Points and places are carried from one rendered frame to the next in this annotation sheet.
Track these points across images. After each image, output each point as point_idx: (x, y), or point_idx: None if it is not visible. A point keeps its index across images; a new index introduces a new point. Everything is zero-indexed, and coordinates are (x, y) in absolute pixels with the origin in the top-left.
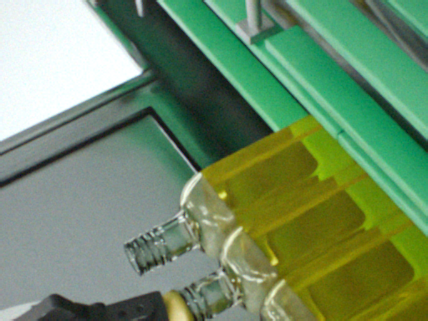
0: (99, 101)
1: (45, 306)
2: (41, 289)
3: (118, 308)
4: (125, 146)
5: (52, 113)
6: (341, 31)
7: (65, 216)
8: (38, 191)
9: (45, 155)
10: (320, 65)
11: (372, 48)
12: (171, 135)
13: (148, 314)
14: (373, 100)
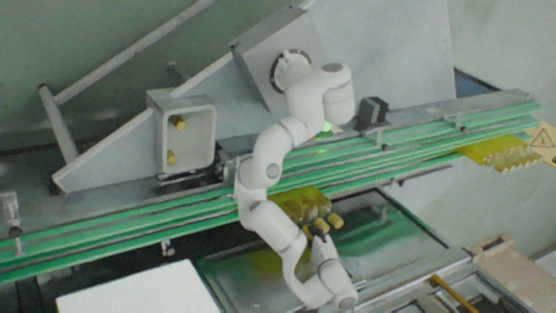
0: (198, 269)
1: (321, 230)
2: (267, 285)
3: (313, 229)
4: (217, 265)
5: (199, 281)
6: None
7: (241, 279)
8: (231, 285)
9: (218, 282)
10: None
11: None
12: (215, 256)
13: (314, 225)
14: None
